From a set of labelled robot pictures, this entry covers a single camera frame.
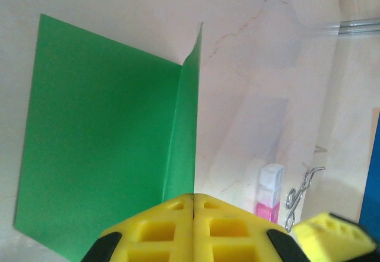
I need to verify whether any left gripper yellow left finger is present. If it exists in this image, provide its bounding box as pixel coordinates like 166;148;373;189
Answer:
80;192;195;262

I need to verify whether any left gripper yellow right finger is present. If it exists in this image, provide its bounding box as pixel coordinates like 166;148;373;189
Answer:
192;192;312;262

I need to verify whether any green paper sheet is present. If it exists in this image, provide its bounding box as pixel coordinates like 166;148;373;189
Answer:
13;12;204;262

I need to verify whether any aluminium table side rail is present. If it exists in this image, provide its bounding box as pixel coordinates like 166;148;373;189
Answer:
314;17;380;36

